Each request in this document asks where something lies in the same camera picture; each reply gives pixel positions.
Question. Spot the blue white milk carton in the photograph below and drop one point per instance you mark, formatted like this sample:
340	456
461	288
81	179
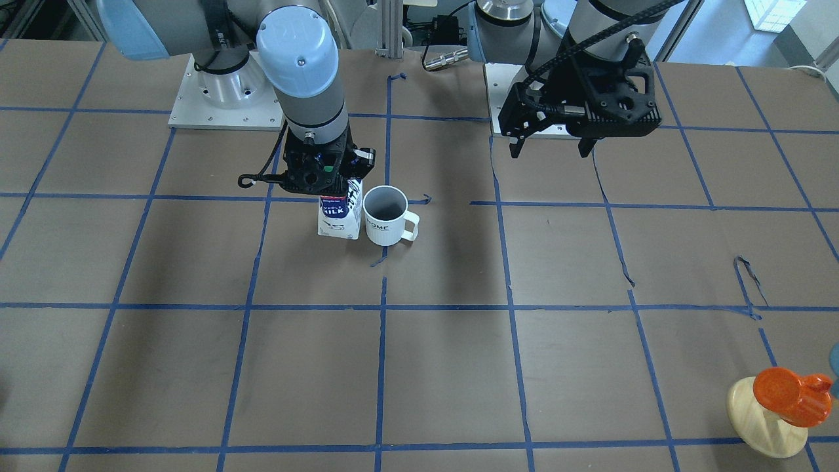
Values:
341	217

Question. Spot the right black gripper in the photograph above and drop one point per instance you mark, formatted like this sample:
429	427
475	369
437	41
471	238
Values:
362	157

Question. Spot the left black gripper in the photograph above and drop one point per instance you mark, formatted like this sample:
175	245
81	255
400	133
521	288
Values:
556	84

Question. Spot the blue mug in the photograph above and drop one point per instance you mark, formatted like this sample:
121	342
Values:
833	360

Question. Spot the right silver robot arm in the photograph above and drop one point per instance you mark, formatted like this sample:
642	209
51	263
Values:
285	44

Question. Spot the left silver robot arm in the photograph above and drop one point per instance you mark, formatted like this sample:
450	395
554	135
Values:
532	34

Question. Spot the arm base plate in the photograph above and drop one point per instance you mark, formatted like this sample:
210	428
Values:
499	78
241	100

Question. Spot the orange mug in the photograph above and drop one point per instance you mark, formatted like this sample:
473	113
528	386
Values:
802	401

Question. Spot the white mug grey inside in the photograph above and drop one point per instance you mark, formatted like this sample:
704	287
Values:
386	216

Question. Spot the aluminium frame post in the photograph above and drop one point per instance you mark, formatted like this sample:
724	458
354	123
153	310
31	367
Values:
390	43

